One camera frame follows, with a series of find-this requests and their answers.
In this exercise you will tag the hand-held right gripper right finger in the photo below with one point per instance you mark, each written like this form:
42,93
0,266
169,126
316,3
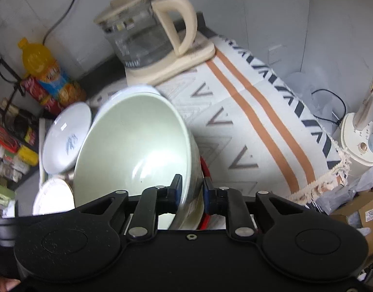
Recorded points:
208,195

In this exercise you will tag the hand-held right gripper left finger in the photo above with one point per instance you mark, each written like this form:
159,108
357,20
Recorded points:
177,190

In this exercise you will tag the red bowl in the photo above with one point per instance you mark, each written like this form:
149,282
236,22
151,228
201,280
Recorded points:
206,170

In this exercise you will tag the pale green bowl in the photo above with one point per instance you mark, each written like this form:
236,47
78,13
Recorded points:
134,146

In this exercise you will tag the patterned fringed tablecloth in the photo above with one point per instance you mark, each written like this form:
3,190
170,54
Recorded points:
235,121

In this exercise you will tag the cream kettle base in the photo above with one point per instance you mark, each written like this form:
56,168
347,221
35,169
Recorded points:
180,64

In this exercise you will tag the red drink can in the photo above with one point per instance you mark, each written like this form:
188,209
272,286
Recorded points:
31,88
51,105

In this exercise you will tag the cream utensil holder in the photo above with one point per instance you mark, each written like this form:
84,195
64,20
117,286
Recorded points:
356,146

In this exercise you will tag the cardboard box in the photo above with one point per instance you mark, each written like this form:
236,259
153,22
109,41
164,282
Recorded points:
367,213

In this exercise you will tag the glass electric kettle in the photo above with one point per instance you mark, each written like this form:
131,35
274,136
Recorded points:
138,33

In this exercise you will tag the orange juice bottle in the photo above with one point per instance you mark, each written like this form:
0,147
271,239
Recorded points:
42,65

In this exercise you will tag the black metal rack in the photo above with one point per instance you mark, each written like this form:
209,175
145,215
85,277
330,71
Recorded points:
5,67

